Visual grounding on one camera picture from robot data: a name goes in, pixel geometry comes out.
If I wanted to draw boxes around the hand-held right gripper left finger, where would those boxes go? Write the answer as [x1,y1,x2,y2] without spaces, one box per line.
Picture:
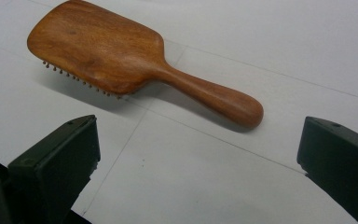
[7,114,102,224]

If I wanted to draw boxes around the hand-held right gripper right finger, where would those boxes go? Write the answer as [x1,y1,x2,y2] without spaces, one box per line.
[296,116,358,224]

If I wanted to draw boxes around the wooden paddle hairbrush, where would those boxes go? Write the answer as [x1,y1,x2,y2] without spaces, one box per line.
[26,0,265,130]

